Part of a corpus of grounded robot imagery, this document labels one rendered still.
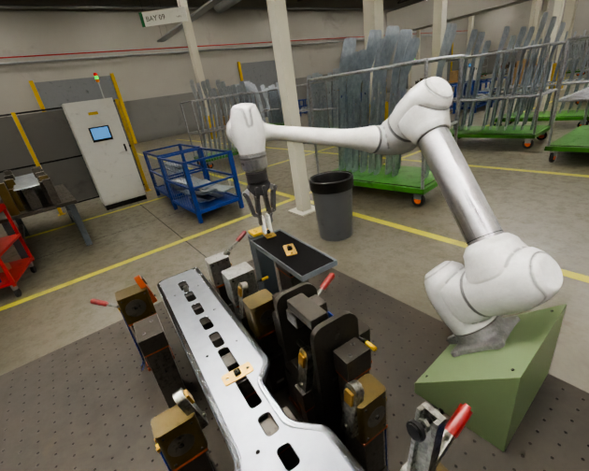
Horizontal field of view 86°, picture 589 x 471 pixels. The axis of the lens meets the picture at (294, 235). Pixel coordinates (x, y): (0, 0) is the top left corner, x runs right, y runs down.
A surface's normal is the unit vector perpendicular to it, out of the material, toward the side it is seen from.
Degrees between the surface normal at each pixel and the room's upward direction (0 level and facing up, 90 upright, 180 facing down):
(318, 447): 0
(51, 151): 90
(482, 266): 75
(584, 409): 0
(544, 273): 54
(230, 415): 0
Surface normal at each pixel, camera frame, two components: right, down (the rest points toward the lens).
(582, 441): -0.14, -0.90
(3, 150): 0.60, 0.26
